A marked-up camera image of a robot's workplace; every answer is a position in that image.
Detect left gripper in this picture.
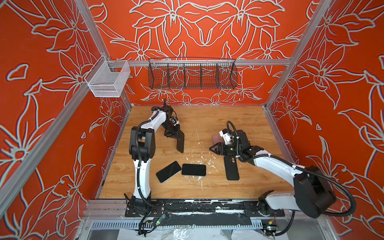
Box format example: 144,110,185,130
160,121,180,138

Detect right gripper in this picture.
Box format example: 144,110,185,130
208,142,243,157

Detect pink phone case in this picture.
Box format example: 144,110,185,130
212,135,225,145

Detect black smartphone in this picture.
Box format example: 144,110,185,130
182,164,207,177
156,161,182,183

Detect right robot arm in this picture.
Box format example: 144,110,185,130
210,129,357,219

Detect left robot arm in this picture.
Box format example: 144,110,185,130
129,103,185,215

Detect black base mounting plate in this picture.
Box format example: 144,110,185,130
124,198,286,218

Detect white mesh basket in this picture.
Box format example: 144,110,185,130
85,55,131,98

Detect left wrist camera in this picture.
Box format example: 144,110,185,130
170,117,179,126

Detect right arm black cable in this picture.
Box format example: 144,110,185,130
226,120,357,218

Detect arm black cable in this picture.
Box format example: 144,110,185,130
134,105,164,208
226,120,357,218

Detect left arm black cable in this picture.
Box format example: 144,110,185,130
134,105,164,208

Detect black wire basket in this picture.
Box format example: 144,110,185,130
148,57,239,90

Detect aluminium frame rail back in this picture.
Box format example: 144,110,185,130
107,59,291,68

